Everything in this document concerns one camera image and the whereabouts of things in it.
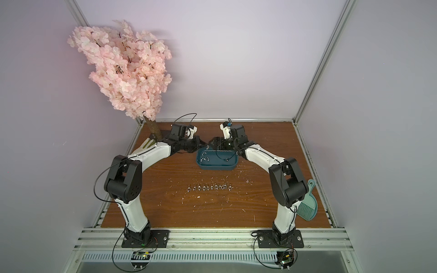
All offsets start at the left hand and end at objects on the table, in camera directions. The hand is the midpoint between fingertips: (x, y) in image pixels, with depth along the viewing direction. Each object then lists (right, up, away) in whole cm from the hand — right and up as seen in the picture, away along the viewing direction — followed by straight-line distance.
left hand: (208, 143), depth 91 cm
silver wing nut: (-7, -24, -3) cm, 25 cm away
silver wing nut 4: (0, -24, -3) cm, 24 cm away
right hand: (+4, +2, -1) cm, 5 cm away
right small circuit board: (+34, -48, -21) cm, 63 cm away
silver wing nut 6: (+4, -23, -3) cm, 24 cm away
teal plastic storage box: (-1, -10, +8) cm, 12 cm away
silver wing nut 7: (+7, -23, -3) cm, 24 cm away
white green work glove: (-41, -1, +16) cm, 44 cm away
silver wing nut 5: (+2, -23, -3) cm, 24 cm away
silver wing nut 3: (-2, -24, -3) cm, 24 cm away
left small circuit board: (-28, -48, -19) cm, 59 cm away
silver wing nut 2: (-5, -24, -3) cm, 24 cm away
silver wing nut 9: (+12, -23, -3) cm, 26 cm away
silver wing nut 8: (+9, -23, -3) cm, 25 cm away
